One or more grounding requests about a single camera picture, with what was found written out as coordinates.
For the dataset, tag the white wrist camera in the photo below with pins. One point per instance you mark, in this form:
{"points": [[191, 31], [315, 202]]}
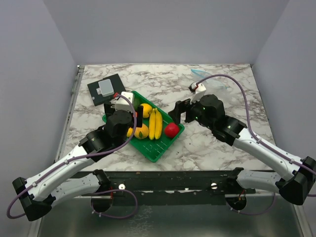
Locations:
{"points": [[123, 101], [198, 90]]}

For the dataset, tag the green plastic tray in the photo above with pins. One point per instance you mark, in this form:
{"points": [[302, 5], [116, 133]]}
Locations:
{"points": [[154, 149]]}

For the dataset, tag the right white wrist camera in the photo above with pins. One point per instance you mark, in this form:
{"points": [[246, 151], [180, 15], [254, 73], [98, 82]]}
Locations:
{"points": [[198, 90]]}

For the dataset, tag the yellow banana bunch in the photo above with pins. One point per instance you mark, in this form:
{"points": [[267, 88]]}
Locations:
{"points": [[155, 125]]}

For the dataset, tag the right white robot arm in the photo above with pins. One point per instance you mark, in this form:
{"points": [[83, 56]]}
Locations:
{"points": [[292, 177]]}

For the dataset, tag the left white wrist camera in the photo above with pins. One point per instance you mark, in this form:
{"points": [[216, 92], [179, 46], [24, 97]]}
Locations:
{"points": [[123, 101]]}

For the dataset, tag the clear zip top bag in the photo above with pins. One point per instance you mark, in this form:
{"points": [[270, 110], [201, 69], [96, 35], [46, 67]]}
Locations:
{"points": [[214, 86]]}

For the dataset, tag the yellow lemon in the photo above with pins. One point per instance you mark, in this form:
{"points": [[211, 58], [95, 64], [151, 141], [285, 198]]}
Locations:
{"points": [[129, 132]]}

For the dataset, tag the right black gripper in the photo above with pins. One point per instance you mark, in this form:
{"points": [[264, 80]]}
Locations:
{"points": [[179, 107]]}

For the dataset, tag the black network box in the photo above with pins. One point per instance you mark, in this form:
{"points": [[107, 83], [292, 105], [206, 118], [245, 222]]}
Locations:
{"points": [[99, 99]]}

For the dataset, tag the yellow orange mango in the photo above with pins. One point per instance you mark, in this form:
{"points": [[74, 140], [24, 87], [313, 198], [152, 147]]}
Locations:
{"points": [[147, 110]]}

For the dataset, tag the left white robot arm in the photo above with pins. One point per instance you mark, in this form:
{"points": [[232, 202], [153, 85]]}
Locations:
{"points": [[40, 193]]}

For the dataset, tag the red apple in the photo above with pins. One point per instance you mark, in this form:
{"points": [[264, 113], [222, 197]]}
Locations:
{"points": [[171, 130]]}

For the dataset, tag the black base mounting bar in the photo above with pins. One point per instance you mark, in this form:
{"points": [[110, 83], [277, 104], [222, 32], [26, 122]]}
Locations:
{"points": [[170, 187]]}

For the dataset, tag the green avocado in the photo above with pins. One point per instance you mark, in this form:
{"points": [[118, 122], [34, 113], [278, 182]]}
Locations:
{"points": [[136, 103]]}

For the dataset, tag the orange peach with leaf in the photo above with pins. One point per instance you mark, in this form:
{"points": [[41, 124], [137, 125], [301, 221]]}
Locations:
{"points": [[141, 132]]}

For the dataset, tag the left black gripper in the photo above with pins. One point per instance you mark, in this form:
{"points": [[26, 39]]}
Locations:
{"points": [[110, 110]]}

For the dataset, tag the white grey small router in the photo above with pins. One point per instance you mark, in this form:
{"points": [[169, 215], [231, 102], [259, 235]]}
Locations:
{"points": [[105, 88]]}

